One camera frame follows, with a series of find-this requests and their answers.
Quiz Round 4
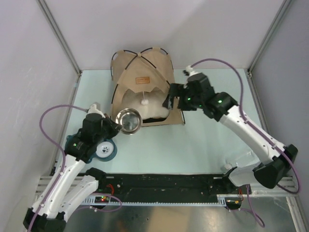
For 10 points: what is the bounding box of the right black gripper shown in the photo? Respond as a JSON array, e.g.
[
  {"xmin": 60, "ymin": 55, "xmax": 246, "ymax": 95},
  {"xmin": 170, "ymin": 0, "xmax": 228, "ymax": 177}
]
[{"xmin": 163, "ymin": 83, "xmax": 203, "ymax": 111}]

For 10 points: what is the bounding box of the steel pet bowl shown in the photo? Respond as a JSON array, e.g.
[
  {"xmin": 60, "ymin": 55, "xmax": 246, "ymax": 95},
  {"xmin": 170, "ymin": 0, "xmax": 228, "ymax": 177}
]
[{"xmin": 115, "ymin": 108, "xmax": 142, "ymax": 135}]

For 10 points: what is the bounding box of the cream fluffy cushion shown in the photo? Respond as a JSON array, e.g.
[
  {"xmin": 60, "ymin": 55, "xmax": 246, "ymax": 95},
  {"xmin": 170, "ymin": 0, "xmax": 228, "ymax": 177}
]
[{"xmin": 121, "ymin": 88, "xmax": 169, "ymax": 119}]

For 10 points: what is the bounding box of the beige fabric pet tent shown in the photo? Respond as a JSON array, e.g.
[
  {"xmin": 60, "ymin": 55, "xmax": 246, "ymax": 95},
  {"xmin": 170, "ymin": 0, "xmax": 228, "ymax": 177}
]
[{"xmin": 110, "ymin": 46, "xmax": 186, "ymax": 127}]

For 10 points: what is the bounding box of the black tent pole front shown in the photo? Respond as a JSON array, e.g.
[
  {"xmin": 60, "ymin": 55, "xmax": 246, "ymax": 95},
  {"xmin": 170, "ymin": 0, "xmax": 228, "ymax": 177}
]
[{"xmin": 111, "ymin": 47, "xmax": 175, "ymax": 112}]

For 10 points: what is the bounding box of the clear plastic water bottle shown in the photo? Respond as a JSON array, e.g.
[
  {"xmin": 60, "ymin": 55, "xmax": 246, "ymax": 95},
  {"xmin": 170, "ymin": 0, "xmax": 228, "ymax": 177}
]
[{"xmin": 223, "ymin": 150, "xmax": 255, "ymax": 170}]

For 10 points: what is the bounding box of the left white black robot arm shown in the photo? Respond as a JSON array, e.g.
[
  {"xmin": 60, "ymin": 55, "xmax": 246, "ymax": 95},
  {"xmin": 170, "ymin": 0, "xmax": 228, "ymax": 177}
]
[{"xmin": 23, "ymin": 113, "xmax": 121, "ymax": 232}]

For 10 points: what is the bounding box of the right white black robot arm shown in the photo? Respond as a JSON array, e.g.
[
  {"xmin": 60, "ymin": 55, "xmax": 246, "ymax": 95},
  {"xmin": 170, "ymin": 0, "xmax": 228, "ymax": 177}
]
[{"xmin": 162, "ymin": 71, "xmax": 298, "ymax": 194}]

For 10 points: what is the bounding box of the white paw print bowl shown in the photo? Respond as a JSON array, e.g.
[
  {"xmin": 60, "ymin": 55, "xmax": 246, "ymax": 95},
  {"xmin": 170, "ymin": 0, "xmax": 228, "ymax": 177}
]
[{"xmin": 96, "ymin": 141, "xmax": 115, "ymax": 159}]

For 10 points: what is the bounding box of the teal double bowl stand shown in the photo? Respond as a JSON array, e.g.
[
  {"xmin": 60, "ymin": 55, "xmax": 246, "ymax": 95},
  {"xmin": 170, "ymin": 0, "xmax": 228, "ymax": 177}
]
[{"xmin": 64, "ymin": 134, "xmax": 117, "ymax": 164}]

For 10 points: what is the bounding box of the white pompom toy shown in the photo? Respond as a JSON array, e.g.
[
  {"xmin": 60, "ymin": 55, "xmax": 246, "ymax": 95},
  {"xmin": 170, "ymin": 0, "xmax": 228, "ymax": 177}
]
[{"xmin": 141, "ymin": 99, "xmax": 149, "ymax": 106}]

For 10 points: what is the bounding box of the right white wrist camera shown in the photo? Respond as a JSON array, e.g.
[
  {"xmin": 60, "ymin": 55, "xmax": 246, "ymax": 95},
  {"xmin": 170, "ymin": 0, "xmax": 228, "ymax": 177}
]
[{"xmin": 183, "ymin": 65, "xmax": 200, "ymax": 78}]

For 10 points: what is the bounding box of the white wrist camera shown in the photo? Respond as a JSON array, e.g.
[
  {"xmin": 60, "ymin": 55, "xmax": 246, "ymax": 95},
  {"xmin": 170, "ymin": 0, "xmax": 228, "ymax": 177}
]
[
  {"xmin": 87, "ymin": 102, "xmax": 106, "ymax": 118},
  {"xmin": 183, "ymin": 65, "xmax": 200, "ymax": 78}
]

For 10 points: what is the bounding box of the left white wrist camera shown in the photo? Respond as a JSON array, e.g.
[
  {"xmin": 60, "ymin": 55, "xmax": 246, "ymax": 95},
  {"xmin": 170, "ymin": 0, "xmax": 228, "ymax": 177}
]
[{"xmin": 87, "ymin": 102, "xmax": 106, "ymax": 118}]

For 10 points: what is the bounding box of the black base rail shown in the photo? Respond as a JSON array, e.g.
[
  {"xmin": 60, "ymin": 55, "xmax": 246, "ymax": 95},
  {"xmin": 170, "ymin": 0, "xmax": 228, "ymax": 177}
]
[{"xmin": 85, "ymin": 169, "xmax": 251, "ymax": 203}]

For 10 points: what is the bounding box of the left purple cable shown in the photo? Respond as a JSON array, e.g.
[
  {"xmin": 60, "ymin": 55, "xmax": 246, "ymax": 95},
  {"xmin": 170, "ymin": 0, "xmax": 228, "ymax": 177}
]
[{"xmin": 28, "ymin": 104, "xmax": 89, "ymax": 232}]

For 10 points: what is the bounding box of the white slotted cable duct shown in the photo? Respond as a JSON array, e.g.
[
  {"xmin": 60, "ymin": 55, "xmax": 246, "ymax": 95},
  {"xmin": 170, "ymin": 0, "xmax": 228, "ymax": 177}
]
[{"xmin": 80, "ymin": 195, "xmax": 226, "ymax": 207}]

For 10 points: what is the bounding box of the left aluminium frame post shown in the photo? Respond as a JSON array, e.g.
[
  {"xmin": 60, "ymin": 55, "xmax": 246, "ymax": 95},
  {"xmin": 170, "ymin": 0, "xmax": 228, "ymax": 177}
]
[{"xmin": 36, "ymin": 0, "xmax": 82, "ymax": 76}]

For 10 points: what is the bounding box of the aluminium frame post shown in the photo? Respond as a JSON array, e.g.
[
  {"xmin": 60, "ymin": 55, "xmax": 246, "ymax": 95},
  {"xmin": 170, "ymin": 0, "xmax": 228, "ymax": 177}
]
[
  {"xmin": 36, "ymin": 0, "xmax": 82, "ymax": 76},
  {"xmin": 247, "ymin": 0, "xmax": 294, "ymax": 73}
]

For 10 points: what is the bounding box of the right aluminium frame post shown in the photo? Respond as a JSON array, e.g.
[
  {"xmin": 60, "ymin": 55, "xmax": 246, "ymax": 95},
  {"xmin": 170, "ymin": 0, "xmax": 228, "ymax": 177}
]
[{"xmin": 247, "ymin": 0, "xmax": 294, "ymax": 73}]

